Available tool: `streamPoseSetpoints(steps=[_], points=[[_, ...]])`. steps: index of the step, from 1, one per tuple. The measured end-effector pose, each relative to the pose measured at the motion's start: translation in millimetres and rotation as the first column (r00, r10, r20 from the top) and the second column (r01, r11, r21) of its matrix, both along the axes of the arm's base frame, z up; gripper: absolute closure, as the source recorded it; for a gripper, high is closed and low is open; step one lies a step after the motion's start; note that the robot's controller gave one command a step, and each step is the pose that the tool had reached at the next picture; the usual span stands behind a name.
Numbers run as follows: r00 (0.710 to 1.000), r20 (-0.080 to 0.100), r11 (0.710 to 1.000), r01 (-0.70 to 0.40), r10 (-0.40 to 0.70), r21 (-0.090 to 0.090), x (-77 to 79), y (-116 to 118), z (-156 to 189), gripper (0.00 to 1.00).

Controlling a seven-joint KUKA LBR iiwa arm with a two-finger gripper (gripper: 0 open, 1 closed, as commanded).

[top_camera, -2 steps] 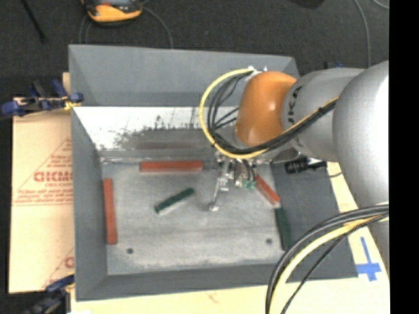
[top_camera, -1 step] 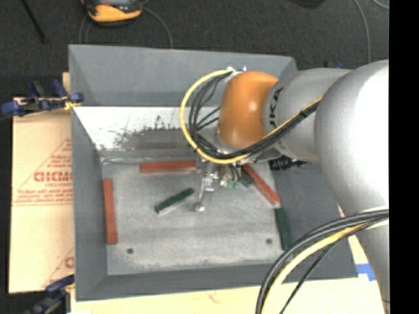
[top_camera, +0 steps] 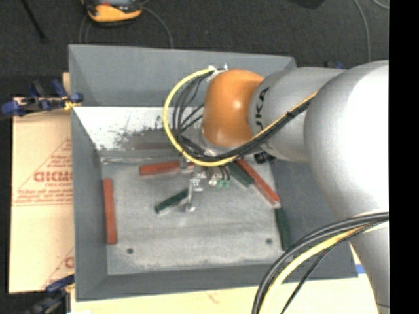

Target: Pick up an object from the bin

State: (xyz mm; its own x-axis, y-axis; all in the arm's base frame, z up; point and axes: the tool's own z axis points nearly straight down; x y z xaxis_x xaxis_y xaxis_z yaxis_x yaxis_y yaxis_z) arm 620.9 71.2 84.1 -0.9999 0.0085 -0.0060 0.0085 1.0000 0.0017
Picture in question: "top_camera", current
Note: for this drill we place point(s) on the red-brown flat block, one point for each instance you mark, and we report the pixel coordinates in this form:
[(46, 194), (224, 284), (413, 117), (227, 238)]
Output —
[(262, 185), (158, 168), (110, 211)]

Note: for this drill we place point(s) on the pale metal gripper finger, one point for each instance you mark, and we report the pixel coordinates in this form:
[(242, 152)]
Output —
[(189, 195), (195, 199)]

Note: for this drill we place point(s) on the black cylinder on white bracket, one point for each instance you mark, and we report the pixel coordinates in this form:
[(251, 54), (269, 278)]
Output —
[(264, 157)]

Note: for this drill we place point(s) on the brown cardboard board, red print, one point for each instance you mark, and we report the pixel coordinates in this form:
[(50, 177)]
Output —
[(39, 162)]

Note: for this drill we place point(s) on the grey metal bin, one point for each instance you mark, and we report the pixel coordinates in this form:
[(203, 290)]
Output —
[(196, 234)]

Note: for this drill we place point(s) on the dark green flat block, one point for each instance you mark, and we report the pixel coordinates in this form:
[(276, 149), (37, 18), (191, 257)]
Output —
[(283, 229), (241, 175), (171, 201)]

